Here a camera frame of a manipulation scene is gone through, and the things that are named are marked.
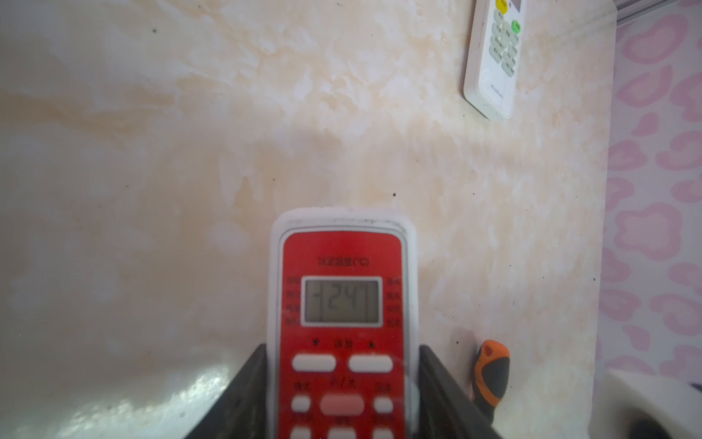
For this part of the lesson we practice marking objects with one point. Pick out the white remote control right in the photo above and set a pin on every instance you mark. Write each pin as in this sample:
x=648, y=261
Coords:
x=493, y=59

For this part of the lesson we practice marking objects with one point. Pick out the red white remote control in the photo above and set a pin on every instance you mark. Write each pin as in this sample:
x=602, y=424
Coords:
x=342, y=332

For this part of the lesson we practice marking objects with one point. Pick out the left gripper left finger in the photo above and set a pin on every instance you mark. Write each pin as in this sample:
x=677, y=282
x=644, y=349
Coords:
x=240, y=411

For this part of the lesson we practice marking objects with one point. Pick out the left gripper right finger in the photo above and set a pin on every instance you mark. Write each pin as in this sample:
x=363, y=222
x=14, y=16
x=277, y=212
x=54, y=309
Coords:
x=445, y=409

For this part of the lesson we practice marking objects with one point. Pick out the orange black screwdriver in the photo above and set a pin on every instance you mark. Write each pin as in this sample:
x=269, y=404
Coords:
x=490, y=377

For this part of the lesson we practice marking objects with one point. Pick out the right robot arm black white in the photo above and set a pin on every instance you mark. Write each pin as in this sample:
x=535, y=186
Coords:
x=635, y=405

